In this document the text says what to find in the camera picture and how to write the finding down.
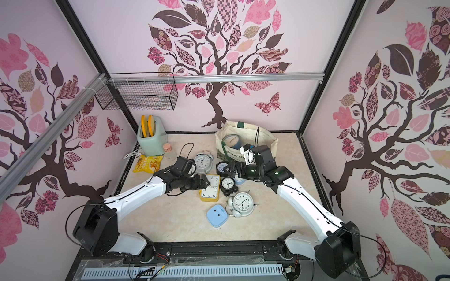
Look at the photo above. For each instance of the light blue square clock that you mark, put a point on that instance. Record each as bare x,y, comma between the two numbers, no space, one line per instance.
239,181

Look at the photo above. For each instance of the black twin bell clock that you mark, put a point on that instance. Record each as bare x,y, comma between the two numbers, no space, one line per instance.
228,186

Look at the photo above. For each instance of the yellow toast slice left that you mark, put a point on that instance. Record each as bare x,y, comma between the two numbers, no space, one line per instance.
144,126

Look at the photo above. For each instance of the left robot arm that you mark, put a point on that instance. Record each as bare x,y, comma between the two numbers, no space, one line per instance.
97,227

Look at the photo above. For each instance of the grey round pastel clock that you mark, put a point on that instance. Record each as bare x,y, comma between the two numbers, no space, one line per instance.
232,141

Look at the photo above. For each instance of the black clock purple face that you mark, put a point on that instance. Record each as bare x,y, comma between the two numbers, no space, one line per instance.
221,168

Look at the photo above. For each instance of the aluminium frame rail back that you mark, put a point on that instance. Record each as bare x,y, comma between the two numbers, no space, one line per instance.
221,78

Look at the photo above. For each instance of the blue clock face down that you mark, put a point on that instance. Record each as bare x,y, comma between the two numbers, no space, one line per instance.
217,216

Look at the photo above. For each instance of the mint green toaster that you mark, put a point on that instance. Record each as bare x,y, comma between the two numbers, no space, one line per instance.
153,146

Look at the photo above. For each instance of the aluminium frame rail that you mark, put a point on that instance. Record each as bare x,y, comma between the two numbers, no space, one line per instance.
12,177
221,78

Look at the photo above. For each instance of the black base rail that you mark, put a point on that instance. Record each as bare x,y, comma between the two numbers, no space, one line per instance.
268,250

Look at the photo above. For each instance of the white vented cable duct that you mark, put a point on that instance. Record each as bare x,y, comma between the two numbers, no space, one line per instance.
182,273

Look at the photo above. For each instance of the yellow toast slice right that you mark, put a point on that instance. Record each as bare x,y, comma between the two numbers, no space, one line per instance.
150,123

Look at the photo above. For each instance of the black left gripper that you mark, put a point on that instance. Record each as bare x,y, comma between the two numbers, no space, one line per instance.
197,185

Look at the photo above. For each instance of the yellow rectangular alarm clock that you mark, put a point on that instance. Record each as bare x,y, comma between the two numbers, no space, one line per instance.
211,193

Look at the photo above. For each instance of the yellow corn chips bag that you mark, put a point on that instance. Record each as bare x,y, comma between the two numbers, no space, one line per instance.
148,164

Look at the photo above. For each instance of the glass bottle pink cap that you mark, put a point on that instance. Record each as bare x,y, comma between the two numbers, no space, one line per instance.
169,152

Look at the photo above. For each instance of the yellow toast slice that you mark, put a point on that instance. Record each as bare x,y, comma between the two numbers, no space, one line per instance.
144,126
150,123

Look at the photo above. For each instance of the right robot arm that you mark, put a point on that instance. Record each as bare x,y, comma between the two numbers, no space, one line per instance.
336,245

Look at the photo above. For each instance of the black wire basket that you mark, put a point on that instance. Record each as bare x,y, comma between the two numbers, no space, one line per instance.
139,91

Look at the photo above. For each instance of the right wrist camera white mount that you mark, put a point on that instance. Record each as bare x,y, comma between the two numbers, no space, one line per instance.
247,153

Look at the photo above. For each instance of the canvas tote bag green handles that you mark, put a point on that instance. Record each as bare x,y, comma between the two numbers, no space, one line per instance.
249,134

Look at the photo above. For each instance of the aluminium frame rail left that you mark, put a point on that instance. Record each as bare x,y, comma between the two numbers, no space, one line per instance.
12,177

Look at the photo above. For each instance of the large white twin bell clock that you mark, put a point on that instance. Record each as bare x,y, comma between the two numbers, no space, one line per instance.
241,205

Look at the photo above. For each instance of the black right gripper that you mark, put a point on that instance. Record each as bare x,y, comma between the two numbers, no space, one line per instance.
238,170

